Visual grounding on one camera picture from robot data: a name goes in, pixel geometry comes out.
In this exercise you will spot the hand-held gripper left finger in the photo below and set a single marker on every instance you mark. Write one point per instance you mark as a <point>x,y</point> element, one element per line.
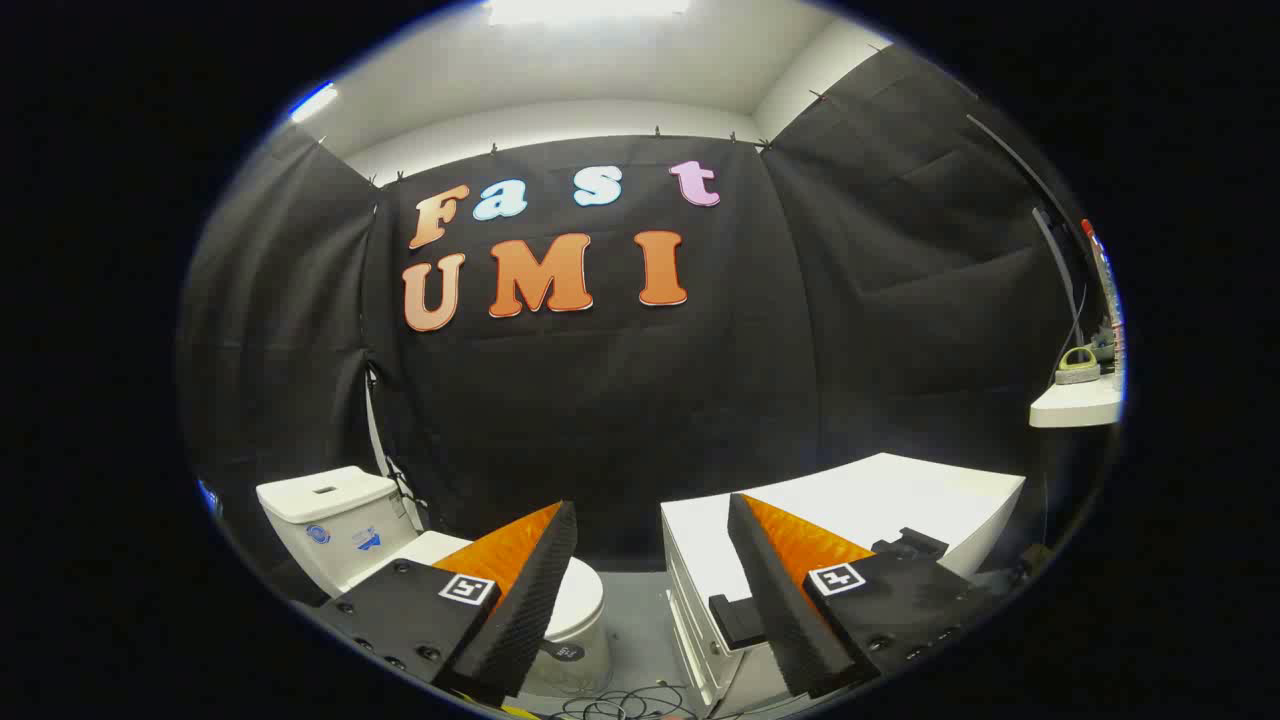
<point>540,590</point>

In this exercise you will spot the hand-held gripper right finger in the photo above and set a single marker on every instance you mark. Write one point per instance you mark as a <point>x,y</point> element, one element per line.
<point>775,600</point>

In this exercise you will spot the white toilet lid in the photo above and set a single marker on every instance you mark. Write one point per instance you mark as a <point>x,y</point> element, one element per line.
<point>582,595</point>

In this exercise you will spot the white toilet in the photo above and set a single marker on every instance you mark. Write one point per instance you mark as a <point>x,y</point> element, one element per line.
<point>330,520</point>

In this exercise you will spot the black block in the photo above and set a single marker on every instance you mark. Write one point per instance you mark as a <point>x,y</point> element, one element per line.
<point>735,620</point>
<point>912,543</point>

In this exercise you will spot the white drawer cabinet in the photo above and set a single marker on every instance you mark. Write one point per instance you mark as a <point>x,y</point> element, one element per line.
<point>900,490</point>

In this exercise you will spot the black backdrop cloth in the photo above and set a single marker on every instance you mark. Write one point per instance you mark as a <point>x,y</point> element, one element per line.
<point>600,400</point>

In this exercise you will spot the small grey green object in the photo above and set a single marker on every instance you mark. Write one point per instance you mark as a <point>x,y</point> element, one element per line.
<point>1078,370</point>

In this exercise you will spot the red tipped pole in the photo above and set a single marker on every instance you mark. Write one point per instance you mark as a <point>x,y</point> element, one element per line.
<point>1100,260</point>

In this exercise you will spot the ceiling light panel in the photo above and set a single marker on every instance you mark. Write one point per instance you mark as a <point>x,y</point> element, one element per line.
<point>314,102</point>
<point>585,10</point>

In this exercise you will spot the white wall shelf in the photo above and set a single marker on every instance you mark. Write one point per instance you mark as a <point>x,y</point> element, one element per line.
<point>1075,405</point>

